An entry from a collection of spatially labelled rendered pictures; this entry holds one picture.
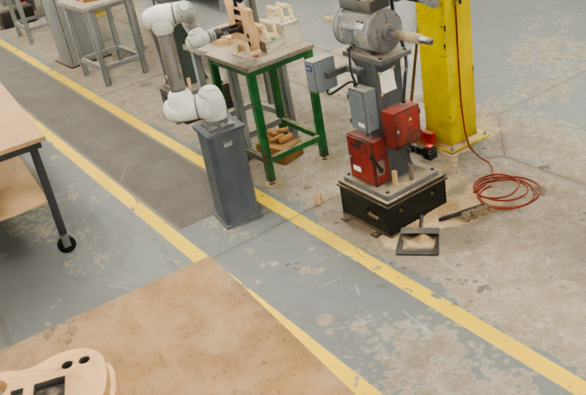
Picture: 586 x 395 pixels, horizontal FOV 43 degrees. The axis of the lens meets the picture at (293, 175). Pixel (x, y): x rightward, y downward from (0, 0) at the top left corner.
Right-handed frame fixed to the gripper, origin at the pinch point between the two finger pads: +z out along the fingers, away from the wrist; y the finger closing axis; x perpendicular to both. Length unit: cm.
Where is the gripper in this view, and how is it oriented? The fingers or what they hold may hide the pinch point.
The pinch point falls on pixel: (239, 26)
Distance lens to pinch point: 539.5
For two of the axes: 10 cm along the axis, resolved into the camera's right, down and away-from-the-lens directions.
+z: 8.2, -3.7, 4.4
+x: -1.6, -8.8, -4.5
